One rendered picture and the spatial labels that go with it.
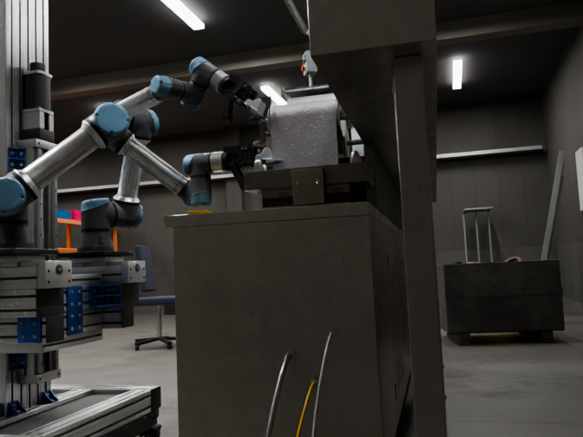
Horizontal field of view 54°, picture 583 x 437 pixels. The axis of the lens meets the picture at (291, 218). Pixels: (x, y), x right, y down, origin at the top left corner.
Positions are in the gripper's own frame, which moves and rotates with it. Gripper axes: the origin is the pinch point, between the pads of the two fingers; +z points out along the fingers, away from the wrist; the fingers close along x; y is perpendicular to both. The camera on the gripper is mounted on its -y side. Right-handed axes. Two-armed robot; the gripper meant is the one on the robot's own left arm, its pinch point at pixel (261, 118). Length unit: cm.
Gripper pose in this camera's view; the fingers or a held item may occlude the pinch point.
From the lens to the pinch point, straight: 216.7
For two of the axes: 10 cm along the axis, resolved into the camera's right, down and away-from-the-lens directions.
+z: 7.7, 5.9, -2.4
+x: 2.4, 0.7, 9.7
